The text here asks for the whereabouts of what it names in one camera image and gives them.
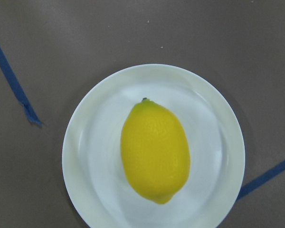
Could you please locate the yellow lemon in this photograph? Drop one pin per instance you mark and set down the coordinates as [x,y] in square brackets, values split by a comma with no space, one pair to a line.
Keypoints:
[154,151]

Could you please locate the white plate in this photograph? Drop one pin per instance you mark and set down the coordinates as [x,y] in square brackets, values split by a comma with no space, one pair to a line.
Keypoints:
[91,161]

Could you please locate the brown paper table cover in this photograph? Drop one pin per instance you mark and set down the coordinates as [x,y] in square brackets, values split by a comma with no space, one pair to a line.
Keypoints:
[59,49]

